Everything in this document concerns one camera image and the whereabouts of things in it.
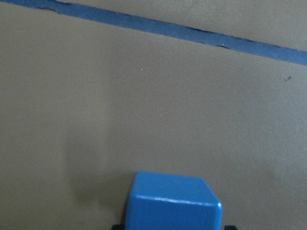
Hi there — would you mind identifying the blue cube block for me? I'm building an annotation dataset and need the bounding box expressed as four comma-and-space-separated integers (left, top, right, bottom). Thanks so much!
124, 171, 222, 230

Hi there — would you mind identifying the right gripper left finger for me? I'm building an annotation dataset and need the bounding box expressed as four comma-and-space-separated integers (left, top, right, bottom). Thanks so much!
111, 224, 125, 230

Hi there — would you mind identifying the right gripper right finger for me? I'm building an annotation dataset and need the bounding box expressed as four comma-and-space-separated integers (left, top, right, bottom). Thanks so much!
224, 225, 236, 230

